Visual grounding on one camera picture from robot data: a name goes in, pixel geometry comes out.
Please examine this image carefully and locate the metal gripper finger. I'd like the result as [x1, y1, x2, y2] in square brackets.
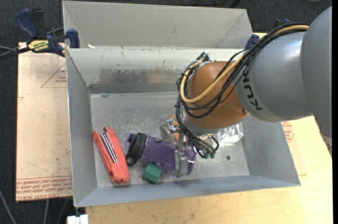
[174, 150, 190, 179]
[159, 119, 176, 143]

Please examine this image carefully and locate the green block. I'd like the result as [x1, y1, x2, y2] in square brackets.
[142, 162, 163, 184]

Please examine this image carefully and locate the brown cardboard board, red print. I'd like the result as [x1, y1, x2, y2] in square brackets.
[15, 42, 308, 202]

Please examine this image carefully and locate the red-orange flat slicer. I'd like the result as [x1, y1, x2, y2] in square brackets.
[92, 126, 131, 187]

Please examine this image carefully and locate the purple bottle with black cap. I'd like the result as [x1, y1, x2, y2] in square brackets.
[125, 132, 197, 178]

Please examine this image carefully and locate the grey metal bin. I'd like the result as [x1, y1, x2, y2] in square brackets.
[62, 0, 302, 208]

